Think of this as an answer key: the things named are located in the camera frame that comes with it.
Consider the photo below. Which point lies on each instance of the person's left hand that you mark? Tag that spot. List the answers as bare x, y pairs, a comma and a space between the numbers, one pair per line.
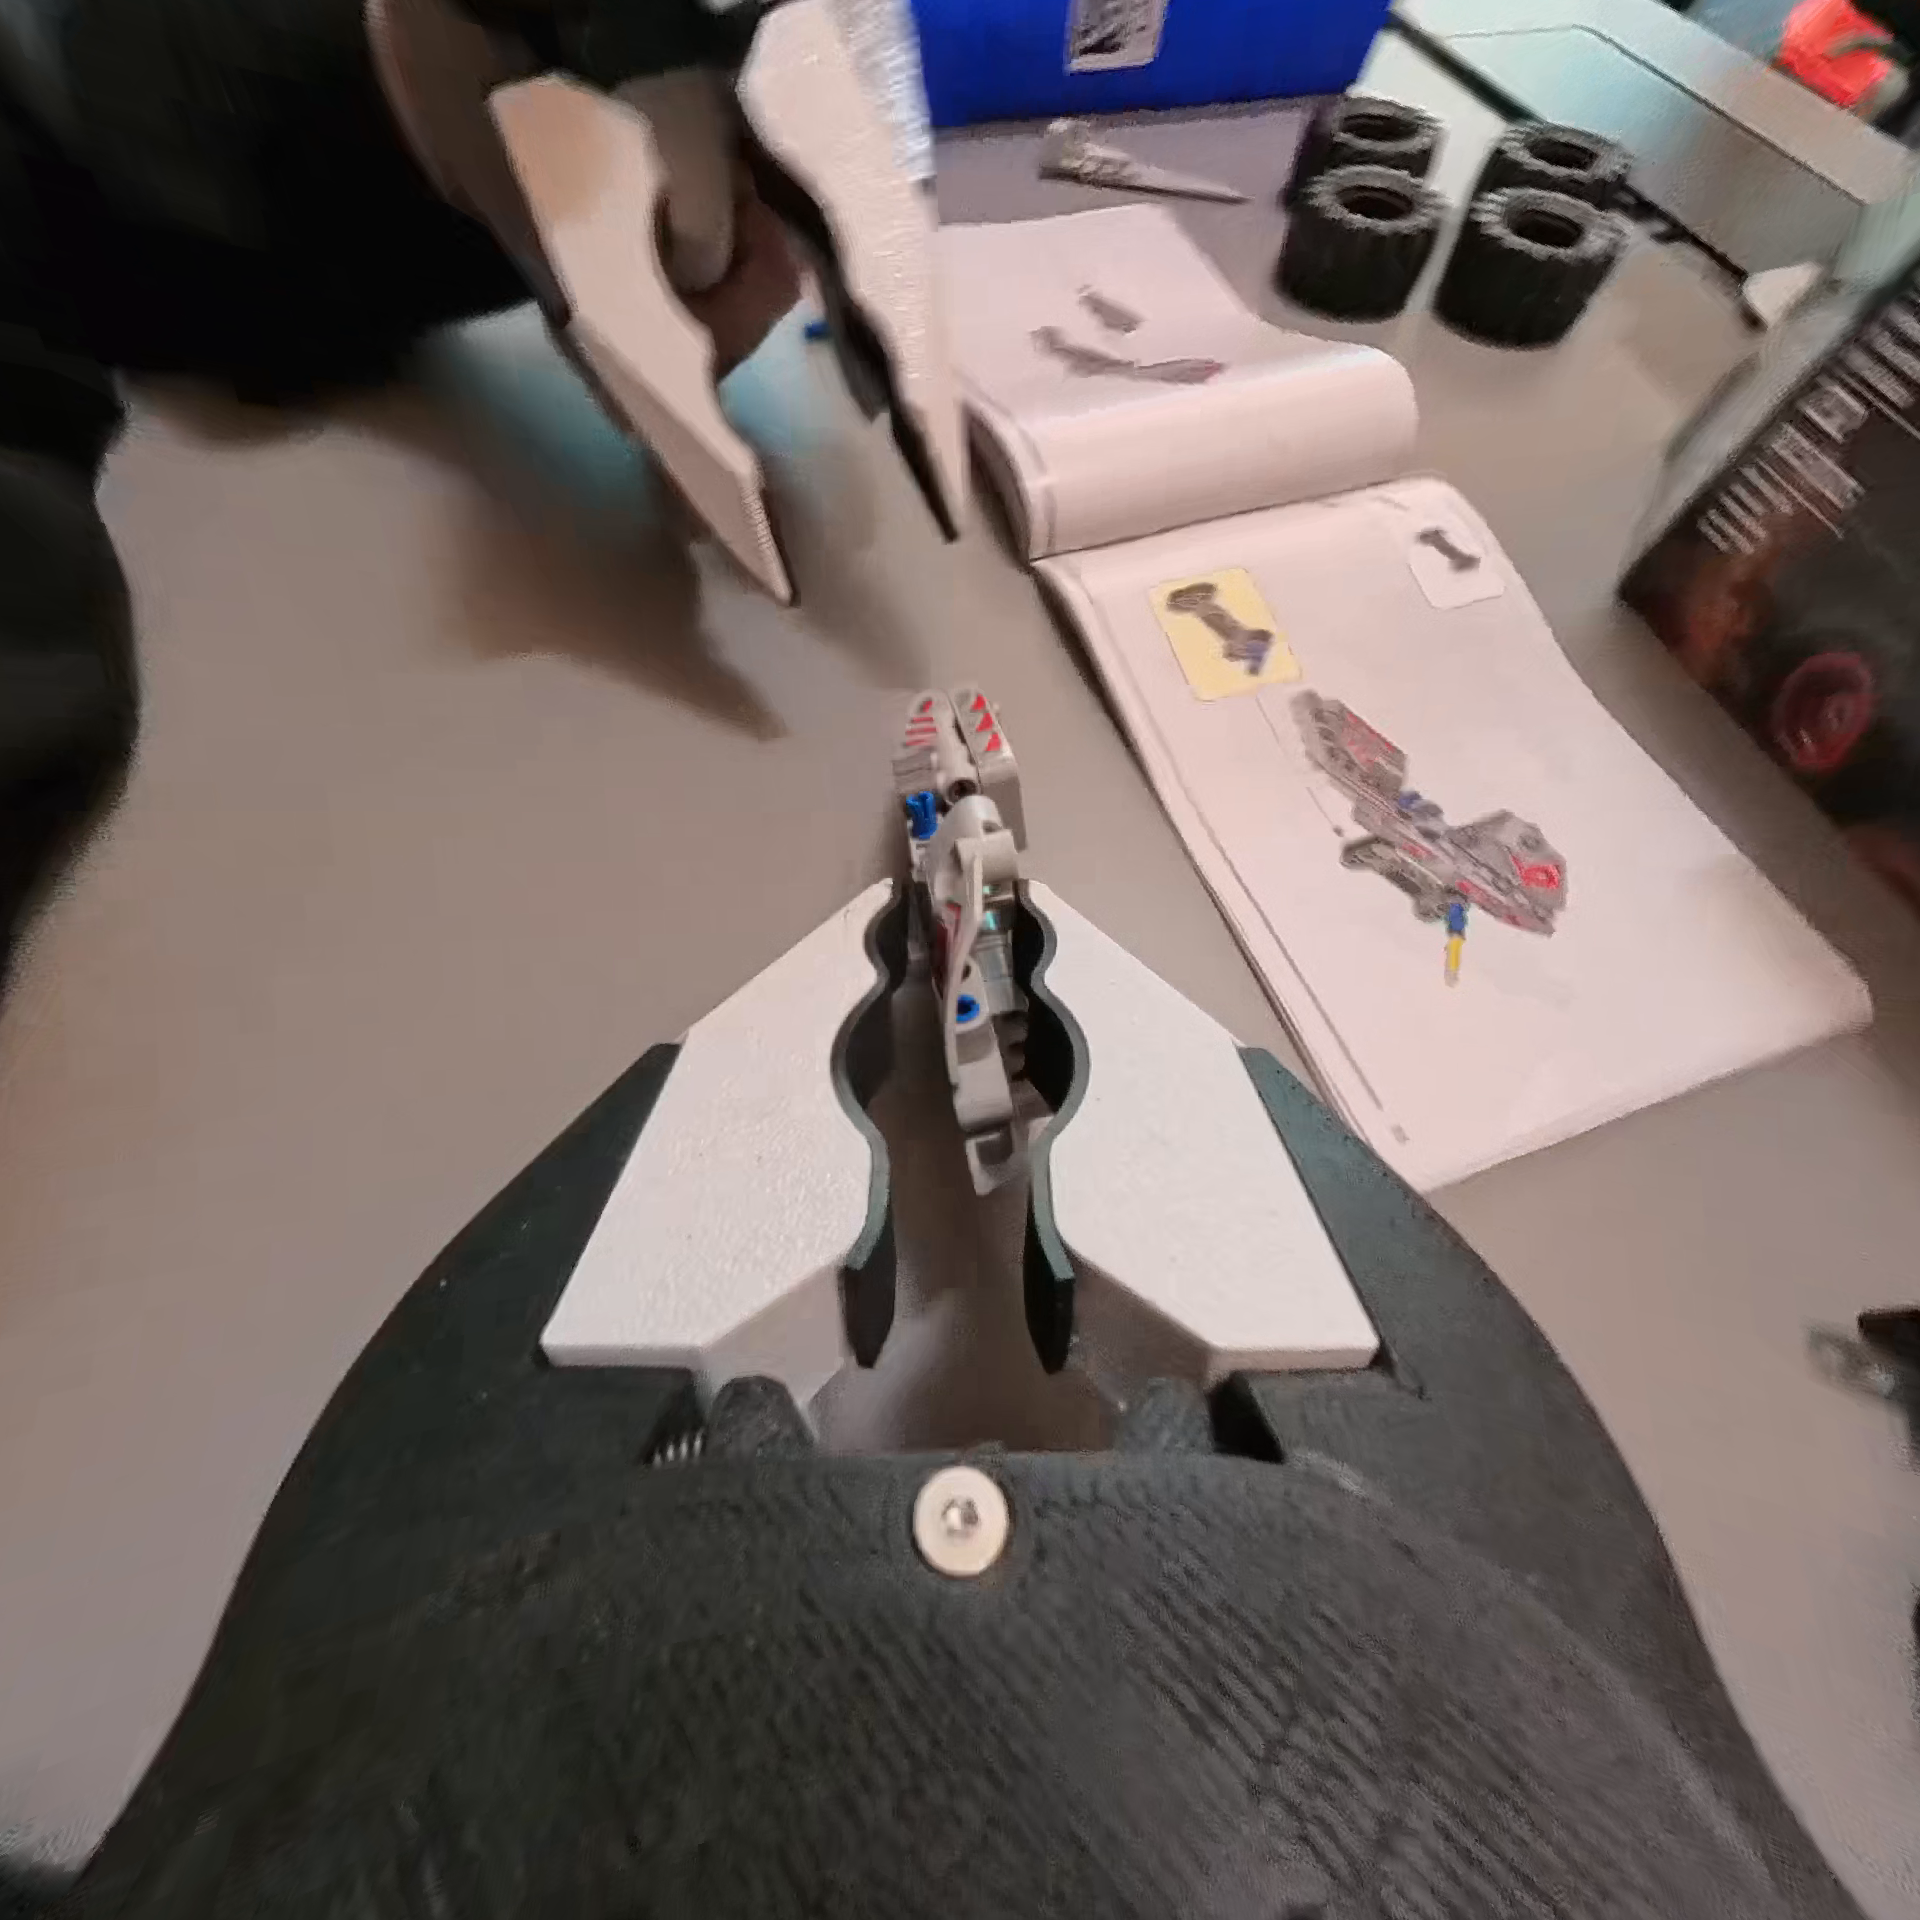
734, 270

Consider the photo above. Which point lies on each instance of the grey pointed brick piece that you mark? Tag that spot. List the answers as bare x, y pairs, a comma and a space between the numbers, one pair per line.
1118, 164

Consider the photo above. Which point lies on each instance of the red plastic item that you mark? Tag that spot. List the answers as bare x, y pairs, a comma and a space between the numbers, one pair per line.
1852, 38

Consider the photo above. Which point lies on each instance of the dark toy set box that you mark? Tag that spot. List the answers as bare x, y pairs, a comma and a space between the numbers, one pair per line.
1799, 599

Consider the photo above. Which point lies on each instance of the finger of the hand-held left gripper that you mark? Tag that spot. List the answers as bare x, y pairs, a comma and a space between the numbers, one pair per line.
629, 284
869, 196

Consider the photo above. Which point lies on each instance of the black brick toy part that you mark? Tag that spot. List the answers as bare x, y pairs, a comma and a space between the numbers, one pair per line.
1876, 1349

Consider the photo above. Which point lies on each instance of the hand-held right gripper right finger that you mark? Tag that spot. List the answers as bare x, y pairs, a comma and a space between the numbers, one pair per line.
1200, 1202

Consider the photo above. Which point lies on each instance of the grey brick toy vehicle assembly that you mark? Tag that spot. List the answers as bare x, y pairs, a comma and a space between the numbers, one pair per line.
967, 902

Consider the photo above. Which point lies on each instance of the black knobby toy tire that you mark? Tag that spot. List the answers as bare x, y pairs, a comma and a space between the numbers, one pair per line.
1381, 137
1523, 270
1560, 149
1350, 247

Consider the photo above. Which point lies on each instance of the open instruction booklet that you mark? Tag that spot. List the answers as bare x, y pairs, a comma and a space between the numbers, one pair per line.
1396, 751

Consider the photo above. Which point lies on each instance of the small white object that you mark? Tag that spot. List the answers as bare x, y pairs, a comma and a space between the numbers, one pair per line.
1799, 294

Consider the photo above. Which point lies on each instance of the blue box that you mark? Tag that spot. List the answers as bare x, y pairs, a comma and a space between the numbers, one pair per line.
1200, 60

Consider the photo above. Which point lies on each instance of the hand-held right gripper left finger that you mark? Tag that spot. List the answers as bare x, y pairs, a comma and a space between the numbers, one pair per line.
706, 1202

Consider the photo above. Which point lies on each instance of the light grey flat board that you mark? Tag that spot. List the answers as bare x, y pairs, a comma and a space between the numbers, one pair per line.
1652, 121

